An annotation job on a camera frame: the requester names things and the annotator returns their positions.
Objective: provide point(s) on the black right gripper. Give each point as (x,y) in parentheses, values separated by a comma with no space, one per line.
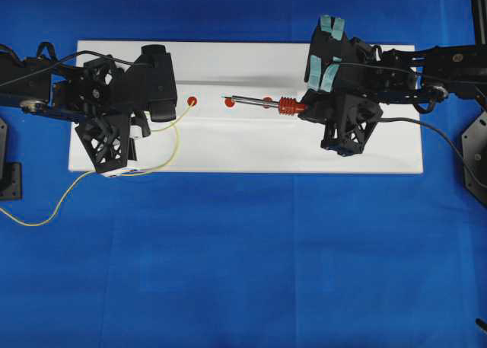
(348,120)

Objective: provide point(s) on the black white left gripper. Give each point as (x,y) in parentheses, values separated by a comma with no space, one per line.
(104,102)

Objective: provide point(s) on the red soldering iron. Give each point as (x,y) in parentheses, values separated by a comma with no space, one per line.
(285,105)

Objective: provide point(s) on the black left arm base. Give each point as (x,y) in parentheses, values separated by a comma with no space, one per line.
(10,172)

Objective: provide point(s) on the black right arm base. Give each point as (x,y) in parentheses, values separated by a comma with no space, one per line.
(473,141)

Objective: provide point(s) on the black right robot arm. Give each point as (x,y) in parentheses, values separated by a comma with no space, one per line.
(349,80)

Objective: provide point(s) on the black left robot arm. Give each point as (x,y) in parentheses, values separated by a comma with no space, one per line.
(28,84)

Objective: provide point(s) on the red dot mark right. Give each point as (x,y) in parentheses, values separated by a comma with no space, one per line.
(267,99)

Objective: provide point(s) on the red dot mark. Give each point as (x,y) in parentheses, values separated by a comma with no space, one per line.
(267,99)
(192,101)
(229,102)

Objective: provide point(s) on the red dot mark left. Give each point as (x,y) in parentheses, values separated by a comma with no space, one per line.
(192,101)

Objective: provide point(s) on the red dot mark middle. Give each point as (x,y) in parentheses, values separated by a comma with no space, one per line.
(229,102)

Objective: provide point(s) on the white work board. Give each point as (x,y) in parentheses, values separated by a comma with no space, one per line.
(211,137)

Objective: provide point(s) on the blue table cloth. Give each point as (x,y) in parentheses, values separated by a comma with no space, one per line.
(251,260)

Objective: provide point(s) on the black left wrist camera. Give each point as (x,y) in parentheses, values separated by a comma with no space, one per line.
(151,84)

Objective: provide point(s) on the black aluminium frame post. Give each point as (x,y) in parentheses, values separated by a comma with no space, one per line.
(479,24)

